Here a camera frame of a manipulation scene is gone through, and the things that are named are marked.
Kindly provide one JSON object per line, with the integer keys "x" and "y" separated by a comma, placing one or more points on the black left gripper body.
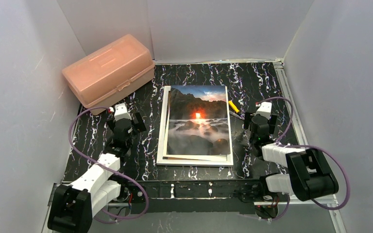
{"x": 130, "y": 124}

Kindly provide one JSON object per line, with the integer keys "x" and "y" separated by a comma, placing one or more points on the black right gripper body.
{"x": 259, "y": 119}

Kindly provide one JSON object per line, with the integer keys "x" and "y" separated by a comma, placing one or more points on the clear grey screwdriver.
{"x": 236, "y": 115}

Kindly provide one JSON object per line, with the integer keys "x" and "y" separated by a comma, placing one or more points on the white picture frame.
{"x": 160, "y": 144}

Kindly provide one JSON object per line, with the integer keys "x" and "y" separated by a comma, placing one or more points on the yellow handled screwdriver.
{"x": 233, "y": 107}

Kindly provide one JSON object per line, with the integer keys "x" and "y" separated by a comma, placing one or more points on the sunset photo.
{"x": 198, "y": 121}

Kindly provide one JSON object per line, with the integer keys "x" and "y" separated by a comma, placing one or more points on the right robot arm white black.
{"x": 308, "y": 176}

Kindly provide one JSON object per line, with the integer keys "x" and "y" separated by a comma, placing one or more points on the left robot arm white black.
{"x": 90, "y": 186}

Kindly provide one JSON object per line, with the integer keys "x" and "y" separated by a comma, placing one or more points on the translucent orange plastic box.
{"x": 110, "y": 74}

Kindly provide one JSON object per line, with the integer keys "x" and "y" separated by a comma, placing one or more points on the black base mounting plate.
{"x": 244, "y": 196}

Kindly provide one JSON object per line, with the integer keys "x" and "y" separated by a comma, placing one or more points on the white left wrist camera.
{"x": 121, "y": 112}

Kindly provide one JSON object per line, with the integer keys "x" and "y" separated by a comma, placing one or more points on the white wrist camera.
{"x": 121, "y": 112}
{"x": 264, "y": 109}

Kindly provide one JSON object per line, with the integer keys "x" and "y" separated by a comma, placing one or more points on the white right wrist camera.
{"x": 264, "y": 109}

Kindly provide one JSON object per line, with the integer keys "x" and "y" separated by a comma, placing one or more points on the aluminium right side rail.
{"x": 278, "y": 66}

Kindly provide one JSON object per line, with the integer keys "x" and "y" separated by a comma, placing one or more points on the aluminium rail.
{"x": 265, "y": 214}
{"x": 278, "y": 66}

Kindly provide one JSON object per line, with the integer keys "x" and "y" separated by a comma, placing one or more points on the aluminium front rail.
{"x": 265, "y": 214}

